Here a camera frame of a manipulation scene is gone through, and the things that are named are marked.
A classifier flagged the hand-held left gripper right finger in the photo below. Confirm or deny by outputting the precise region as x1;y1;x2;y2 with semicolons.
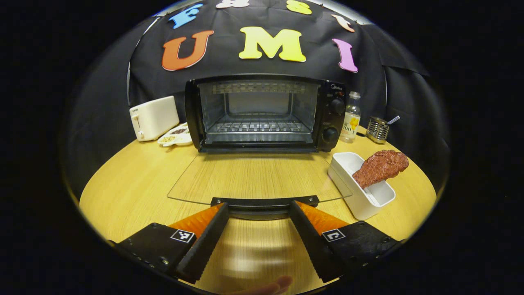
289;200;406;284

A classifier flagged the black electric oven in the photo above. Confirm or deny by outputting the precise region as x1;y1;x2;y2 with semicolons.
167;74;353;222

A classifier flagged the white toaster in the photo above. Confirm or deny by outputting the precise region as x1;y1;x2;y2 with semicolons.
129;96;180;142

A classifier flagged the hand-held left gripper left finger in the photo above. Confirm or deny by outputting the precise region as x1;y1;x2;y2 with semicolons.
115;202;230;284

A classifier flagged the glass bottle yellow label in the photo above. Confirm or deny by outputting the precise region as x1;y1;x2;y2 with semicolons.
340;91;361;143

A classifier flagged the white rectangular tray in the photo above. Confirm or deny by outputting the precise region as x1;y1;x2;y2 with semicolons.
327;152;396;221

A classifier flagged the oven wire rack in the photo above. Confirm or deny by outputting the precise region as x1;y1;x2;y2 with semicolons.
206;118;314;136

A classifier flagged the metal mesh cutlery holder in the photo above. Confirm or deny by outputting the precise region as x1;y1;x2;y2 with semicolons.
366;116;389;144

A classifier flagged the black backdrop cloth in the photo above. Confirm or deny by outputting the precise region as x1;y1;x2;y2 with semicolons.
61;0;451;197

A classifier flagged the brown fried meat piece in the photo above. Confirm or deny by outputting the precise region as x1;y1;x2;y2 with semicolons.
352;150;409;189

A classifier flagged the white divided seed dish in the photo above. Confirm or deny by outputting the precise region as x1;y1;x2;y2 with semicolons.
158;122;193;147

